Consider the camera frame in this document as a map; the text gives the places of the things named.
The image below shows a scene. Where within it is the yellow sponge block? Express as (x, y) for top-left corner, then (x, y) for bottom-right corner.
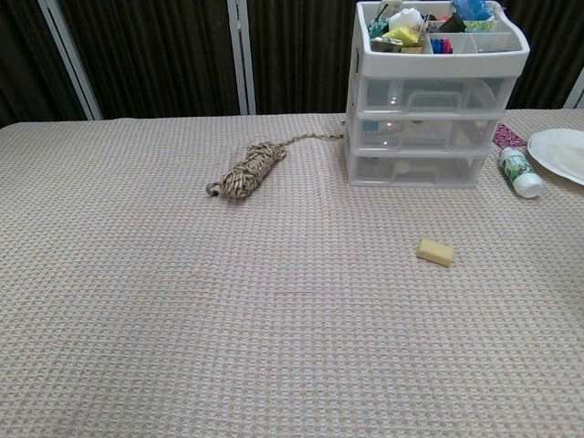
(416, 237), (456, 268)

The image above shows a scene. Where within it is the clear plastic drawer with handle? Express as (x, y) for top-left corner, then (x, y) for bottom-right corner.
(358, 76), (519, 113)

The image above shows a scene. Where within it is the clear plastic container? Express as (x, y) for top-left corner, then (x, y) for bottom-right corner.
(349, 154), (490, 185)

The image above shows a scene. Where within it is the yellow folded item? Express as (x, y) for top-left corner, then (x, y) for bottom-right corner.
(381, 26), (428, 48)

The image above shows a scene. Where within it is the beige woven tablecloth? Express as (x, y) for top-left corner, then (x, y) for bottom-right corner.
(0, 109), (584, 438)

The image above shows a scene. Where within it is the shiny metal tin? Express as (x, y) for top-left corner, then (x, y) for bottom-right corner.
(370, 36), (405, 53)

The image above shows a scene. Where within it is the dark pleated curtain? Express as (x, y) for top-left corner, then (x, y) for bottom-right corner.
(0, 0), (584, 129)

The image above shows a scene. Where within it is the purple patterned packet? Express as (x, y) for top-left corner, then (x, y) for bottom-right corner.
(493, 122), (528, 149)

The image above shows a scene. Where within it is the white bottle green label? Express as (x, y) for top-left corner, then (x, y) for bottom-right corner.
(497, 145), (547, 199)

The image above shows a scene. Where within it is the black small object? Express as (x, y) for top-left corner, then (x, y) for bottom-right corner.
(437, 12), (467, 34)

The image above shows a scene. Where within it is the green printed packet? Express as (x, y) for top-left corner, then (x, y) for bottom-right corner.
(463, 18), (499, 33)

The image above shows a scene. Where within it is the blue plastic bag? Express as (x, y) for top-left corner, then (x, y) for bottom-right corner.
(451, 0), (496, 22)

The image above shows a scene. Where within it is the white round plate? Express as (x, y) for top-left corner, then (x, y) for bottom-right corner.
(527, 129), (584, 187)

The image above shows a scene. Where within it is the tan braided rope bundle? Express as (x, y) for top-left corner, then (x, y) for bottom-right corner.
(205, 130), (344, 201)

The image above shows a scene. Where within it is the white frame post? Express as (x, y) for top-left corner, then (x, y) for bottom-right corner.
(226, 0), (256, 116)
(36, 0), (102, 121)
(563, 72), (584, 110)

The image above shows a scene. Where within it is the white plastic drawer unit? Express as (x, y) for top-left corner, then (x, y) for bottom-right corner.
(345, 0), (531, 189)

